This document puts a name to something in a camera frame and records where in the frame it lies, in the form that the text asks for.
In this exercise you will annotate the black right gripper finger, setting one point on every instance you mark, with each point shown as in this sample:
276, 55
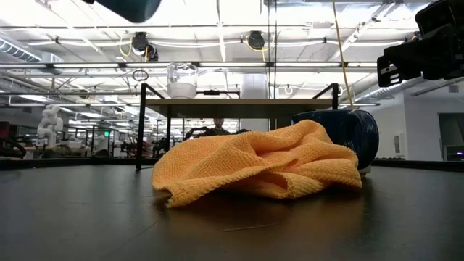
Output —
413, 44
406, 53

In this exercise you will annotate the dark blue enamel mug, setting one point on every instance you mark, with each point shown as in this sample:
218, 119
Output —
348, 130

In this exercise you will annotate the orange microfibre cloth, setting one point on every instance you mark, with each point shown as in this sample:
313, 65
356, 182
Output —
235, 163

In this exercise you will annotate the clear glass cup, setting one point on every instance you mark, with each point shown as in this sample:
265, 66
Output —
182, 88

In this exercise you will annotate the black background robot arm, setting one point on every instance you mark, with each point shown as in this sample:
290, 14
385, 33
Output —
195, 133

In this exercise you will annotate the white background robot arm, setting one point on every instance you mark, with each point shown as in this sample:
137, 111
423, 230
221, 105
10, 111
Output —
50, 125

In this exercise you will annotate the wooden shelf with black legs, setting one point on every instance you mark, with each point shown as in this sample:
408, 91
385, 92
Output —
235, 108

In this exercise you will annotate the grey door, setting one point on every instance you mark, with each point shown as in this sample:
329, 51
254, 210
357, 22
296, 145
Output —
451, 137

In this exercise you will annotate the black ceiling device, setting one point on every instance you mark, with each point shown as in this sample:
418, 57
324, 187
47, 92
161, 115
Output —
211, 92

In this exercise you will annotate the person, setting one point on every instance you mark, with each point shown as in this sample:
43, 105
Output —
218, 127

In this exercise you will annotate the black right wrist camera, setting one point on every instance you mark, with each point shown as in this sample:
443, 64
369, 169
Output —
438, 16

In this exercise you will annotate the silver ventilation duct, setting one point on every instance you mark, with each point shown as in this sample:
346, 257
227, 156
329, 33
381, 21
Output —
388, 92
21, 54

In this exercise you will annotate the white wall box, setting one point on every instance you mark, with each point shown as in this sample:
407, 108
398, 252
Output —
398, 144

